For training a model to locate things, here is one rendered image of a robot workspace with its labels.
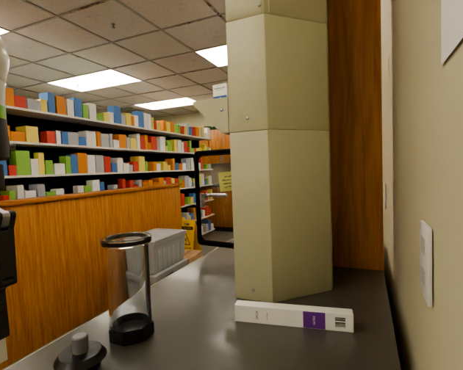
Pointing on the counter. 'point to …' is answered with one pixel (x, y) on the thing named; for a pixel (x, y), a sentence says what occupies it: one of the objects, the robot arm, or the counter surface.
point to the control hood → (215, 112)
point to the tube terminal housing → (280, 157)
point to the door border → (199, 196)
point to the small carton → (220, 90)
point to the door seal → (198, 197)
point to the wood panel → (356, 133)
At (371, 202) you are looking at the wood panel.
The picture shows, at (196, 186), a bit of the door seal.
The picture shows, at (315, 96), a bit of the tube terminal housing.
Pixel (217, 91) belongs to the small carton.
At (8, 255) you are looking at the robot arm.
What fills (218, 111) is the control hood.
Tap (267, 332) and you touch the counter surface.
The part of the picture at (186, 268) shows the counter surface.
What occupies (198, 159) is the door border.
